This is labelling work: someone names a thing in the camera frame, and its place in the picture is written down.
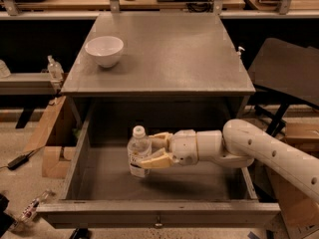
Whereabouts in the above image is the brown cardboard box right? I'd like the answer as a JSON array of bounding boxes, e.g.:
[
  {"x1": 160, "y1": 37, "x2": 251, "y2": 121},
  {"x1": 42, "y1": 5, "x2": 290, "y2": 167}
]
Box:
[{"x1": 266, "y1": 122, "x2": 319, "y2": 239}]

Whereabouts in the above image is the clear plastic water bottle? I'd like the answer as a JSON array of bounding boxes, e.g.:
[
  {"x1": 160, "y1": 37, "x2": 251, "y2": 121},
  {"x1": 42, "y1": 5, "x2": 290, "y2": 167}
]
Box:
[{"x1": 127, "y1": 125, "x2": 152, "y2": 178}]

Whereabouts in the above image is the clear bottle on left bench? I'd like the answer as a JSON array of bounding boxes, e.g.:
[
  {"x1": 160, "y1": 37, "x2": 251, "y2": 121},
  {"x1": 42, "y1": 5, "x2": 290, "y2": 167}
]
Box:
[{"x1": 47, "y1": 55, "x2": 64, "y2": 81}]

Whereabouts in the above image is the plastic bottle on floor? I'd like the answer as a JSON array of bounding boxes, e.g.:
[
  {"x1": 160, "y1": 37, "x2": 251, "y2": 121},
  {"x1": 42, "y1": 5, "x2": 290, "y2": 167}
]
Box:
[{"x1": 9, "y1": 189, "x2": 55, "y2": 232}]

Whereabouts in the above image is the open grey top drawer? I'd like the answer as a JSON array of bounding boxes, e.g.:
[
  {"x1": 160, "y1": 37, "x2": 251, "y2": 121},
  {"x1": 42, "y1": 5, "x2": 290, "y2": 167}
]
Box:
[{"x1": 38, "y1": 99, "x2": 280, "y2": 228}]

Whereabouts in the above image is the white ceramic bowl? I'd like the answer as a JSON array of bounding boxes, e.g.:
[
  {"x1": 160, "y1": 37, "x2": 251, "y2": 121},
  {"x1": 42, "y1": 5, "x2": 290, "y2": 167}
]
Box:
[{"x1": 85, "y1": 36, "x2": 124, "y2": 68}]

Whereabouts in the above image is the cardboard pieces left floor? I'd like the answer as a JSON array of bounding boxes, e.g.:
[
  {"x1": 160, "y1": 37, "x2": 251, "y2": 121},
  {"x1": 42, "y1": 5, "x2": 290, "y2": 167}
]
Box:
[{"x1": 24, "y1": 97, "x2": 76, "y2": 178}]

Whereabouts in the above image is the grey wooden cabinet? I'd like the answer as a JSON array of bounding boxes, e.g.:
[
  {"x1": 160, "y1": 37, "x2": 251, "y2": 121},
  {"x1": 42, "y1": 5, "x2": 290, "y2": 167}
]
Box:
[{"x1": 62, "y1": 12, "x2": 255, "y2": 129}]

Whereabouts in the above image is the dark folding chair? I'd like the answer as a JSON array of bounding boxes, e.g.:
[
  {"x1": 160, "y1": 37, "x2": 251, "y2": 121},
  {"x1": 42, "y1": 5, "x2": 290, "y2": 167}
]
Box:
[{"x1": 248, "y1": 38, "x2": 319, "y2": 136}]

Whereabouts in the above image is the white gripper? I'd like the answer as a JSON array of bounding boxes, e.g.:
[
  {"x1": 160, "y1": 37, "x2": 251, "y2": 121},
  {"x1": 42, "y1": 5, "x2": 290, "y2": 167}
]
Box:
[{"x1": 137, "y1": 129, "x2": 198, "y2": 169}]

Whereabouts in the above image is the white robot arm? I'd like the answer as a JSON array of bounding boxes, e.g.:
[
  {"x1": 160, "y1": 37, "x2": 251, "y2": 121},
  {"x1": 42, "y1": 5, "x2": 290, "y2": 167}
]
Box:
[{"x1": 138, "y1": 119, "x2": 319, "y2": 202}]

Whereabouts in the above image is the grey bench left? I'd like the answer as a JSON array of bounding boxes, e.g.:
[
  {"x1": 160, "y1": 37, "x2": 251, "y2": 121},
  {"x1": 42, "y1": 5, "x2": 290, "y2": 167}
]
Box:
[{"x1": 0, "y1": 73, "x2": 64, "y2": 128}]

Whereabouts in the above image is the small white pump bottle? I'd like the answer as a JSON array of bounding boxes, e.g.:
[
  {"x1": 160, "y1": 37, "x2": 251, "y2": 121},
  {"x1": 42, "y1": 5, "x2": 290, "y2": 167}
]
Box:
[{"x1": 236, "y1": 46, "x2": 245, "y2": 59}]

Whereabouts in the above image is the black power adapter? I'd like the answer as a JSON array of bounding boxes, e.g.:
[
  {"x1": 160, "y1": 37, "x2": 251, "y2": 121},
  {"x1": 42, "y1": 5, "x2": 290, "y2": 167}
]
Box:
[{"x1": 8, "y1": 155, "x2": 29, "y2": 170}]

